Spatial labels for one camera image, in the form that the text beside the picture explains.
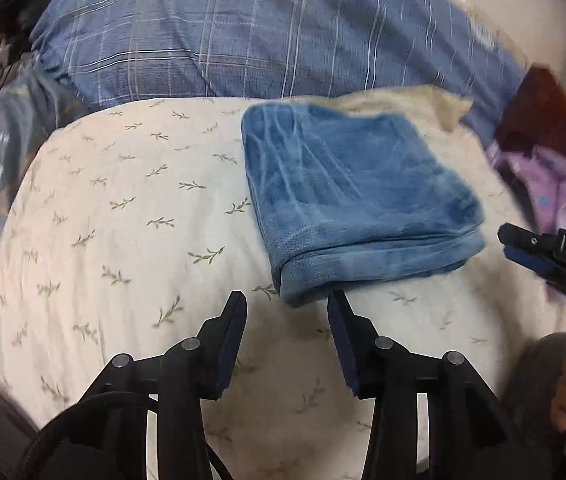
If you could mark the blue plaid pillow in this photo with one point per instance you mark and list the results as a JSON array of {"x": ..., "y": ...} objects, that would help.
[{"x": 213, "y": 35}]

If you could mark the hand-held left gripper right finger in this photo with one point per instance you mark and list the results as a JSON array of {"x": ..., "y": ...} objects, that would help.
[{"x": 345, "y": 350}]

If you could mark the dark red cloth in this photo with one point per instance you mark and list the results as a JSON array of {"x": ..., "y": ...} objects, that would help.
[{"x": 538, "y": 110}]

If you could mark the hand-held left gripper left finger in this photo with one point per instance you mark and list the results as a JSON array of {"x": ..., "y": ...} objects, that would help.
[{"x": 230, "y": 345}]

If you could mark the person's grey right trouser leg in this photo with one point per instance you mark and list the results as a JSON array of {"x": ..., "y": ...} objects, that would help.
[{"x": 528, "y": 400}]

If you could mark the blue denim pants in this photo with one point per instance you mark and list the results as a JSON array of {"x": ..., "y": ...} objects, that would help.
[{"x": 353, "y": 185}]

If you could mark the cream leaf-print quilt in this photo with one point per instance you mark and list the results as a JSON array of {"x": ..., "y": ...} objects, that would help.
[{"x": 138, "y": 260}]

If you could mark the purple floral cloth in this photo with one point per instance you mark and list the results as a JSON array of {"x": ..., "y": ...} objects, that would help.
[{"x": 563, "y": 190}]

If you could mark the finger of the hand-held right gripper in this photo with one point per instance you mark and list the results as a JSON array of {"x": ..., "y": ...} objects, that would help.
[{"x": 525, "y": 245}]

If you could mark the white charger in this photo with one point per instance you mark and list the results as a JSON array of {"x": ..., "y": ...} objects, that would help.
[{"x": 2, "y": 54}]

